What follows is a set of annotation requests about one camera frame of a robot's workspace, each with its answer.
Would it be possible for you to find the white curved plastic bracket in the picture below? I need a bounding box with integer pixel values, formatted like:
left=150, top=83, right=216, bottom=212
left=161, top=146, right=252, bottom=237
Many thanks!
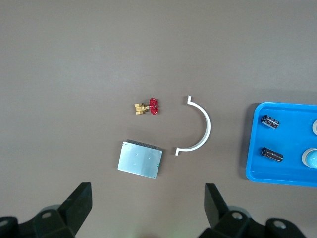
left=174, top=95, right=211, bottom=157

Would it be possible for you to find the blue plastic tray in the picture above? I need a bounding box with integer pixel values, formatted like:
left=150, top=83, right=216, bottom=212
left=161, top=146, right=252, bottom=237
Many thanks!
left=245, top=101, right=317, bottom=188

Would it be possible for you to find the brown electrolytic capacitor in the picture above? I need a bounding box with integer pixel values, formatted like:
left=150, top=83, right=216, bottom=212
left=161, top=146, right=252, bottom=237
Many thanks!
left=260, top=146, right=284, bottom=164

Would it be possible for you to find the brass valve with red handle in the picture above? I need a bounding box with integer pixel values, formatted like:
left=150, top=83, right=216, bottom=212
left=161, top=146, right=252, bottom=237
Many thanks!
left=134, top=98, right=159, bottom=116

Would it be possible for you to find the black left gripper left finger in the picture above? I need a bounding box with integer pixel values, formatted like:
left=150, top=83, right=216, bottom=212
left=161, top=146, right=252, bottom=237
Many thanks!
left=0, top=182, right=93, bottom=238

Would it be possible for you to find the brown table cover sheet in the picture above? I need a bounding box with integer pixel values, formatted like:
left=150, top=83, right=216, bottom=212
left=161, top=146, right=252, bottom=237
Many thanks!
left=0, top=0, right=317, bottom=238

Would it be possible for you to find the silver metal box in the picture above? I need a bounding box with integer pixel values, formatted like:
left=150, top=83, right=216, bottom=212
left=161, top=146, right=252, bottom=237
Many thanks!
left=117, top=139, right=163, bottom=179

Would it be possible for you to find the black electrolytic capacitor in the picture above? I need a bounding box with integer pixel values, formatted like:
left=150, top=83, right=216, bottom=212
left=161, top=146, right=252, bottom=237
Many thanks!
left=261, top=114, right=280, bottom=129

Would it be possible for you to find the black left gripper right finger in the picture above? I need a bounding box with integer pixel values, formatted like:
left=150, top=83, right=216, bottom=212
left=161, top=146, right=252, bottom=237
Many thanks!
left=199, top=183, right=304, bottom=238

